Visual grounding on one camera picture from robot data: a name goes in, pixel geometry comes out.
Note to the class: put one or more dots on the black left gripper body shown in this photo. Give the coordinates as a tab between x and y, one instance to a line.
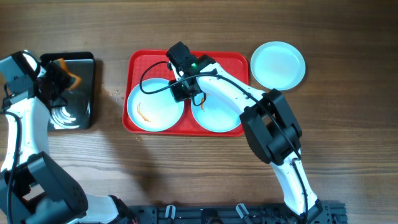
53	78

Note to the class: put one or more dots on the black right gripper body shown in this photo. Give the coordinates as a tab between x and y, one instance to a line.
181	92

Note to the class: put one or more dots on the orange green scrub sponge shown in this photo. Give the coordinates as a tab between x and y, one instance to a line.
73	80

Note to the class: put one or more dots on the pale green plate top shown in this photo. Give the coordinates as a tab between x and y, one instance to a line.
153	112

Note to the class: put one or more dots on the pale green plate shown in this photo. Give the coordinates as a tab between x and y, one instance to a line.
278	65
214	115
153	112

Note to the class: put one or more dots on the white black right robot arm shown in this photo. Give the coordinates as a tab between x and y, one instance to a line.
271	129

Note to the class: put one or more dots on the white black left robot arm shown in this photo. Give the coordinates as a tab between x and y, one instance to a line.
34	188

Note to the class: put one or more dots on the black water tray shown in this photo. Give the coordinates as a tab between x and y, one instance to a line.
73	110

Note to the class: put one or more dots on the red plastic tray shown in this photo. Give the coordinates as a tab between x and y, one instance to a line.
234	63

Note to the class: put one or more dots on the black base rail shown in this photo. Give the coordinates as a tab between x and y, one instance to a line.
278	213

